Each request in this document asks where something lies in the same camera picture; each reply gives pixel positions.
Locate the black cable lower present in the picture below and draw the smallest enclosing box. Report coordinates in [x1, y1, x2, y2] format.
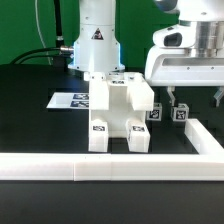
[19, 54, 75, 66]

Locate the black cable upper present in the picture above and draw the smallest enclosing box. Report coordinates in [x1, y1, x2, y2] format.
[9, 48, 75, 66]

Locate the white marker base sheet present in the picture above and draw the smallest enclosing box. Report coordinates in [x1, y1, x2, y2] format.
[47, 92, 89, 109]

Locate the white chair back frame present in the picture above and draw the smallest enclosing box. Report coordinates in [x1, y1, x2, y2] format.
[84, 72, 154, 111]

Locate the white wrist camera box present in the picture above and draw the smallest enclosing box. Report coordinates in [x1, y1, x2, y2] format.
[153, 24, 187, 48]

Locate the white tagged cube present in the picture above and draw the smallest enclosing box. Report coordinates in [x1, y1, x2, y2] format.
[171, 103, 189, 122]
[146, 103, 162, 121]

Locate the thin white cable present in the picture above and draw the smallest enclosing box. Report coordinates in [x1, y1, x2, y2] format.
[34, 0, 54, 67]

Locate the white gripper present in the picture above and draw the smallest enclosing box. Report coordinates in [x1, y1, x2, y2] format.
[145, 46, 224, 107]

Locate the white U-shaped fence frame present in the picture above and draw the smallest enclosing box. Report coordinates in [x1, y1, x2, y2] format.
[0, 119, 224, 181]

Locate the black cable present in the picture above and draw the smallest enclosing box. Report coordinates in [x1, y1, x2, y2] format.
[9, 48, 75, 66]
[19, 54, 75, 66]

